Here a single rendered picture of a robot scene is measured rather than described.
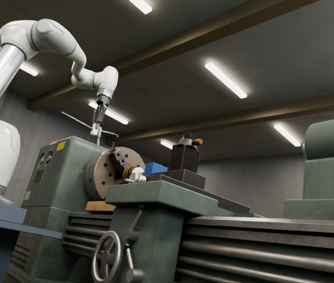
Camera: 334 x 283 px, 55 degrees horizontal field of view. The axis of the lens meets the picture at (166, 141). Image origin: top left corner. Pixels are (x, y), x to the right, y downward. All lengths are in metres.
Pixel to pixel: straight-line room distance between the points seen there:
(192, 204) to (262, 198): 8.53
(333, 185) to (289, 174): 8.47
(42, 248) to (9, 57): 0.87
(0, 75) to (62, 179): 0.58
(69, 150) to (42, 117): 7.88
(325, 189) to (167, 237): 0.41
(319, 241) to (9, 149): 0.96
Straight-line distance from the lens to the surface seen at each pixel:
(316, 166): 0.83
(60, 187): 1.70
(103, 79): 1.98
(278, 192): 9.25
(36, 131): 9.46
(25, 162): 9.26
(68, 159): 1.72
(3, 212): 1.14
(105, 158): 1.63
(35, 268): 1.68
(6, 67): 1.51
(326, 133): 0.86
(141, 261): 0.90
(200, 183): 1.10
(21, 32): 1.59
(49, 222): 1.68
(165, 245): 0.88
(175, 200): 0.86
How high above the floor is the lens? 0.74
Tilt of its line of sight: 19 degrees up
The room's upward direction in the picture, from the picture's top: 11 degrees clockwise
